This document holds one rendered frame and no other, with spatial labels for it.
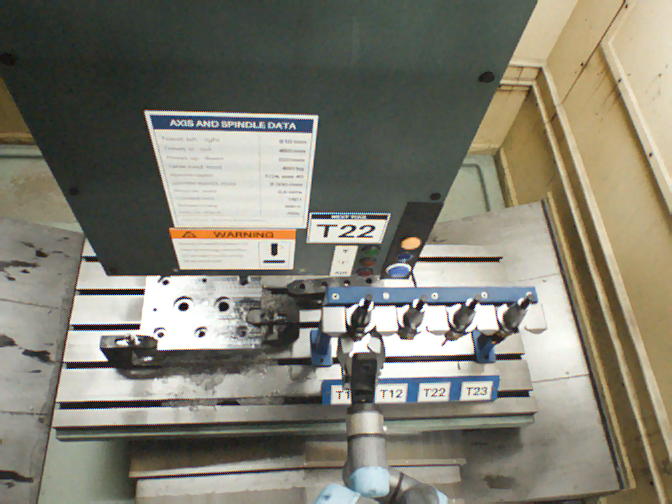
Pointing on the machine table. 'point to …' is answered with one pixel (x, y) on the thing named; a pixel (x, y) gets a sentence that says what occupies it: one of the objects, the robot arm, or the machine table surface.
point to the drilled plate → (202, 315)
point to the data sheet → (235, 167)
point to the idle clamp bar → (326, 286)
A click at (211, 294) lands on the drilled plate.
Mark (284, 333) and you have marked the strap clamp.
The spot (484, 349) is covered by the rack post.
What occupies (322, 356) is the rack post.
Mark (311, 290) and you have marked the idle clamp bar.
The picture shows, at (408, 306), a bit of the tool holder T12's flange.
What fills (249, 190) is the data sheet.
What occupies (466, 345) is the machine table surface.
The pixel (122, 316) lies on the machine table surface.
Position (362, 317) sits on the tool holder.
